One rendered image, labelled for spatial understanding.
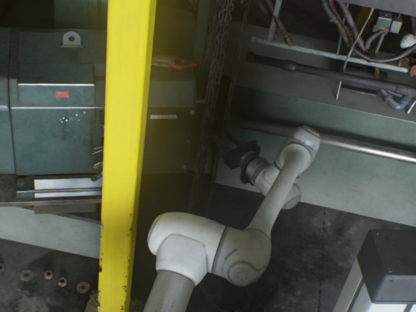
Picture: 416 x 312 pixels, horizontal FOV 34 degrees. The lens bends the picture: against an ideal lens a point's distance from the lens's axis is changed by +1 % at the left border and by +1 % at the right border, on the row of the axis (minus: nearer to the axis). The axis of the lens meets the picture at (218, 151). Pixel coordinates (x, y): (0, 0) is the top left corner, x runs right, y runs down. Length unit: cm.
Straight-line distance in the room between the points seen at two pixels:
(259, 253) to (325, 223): 143
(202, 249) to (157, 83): 80
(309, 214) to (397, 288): 252
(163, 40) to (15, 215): 92
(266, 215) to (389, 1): 103
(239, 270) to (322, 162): 139
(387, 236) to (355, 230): 250
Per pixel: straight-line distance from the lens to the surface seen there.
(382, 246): 69
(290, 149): 220
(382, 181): 313
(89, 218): 263
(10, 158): 251
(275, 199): 204
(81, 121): 238
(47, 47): 245
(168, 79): 239
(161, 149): 250
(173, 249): 176
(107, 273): 238
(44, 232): 284
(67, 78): 230
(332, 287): 295
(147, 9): 164
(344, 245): 312
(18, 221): 284
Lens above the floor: 227
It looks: 42 degrees down
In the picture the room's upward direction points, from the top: 11 degrees clockwise
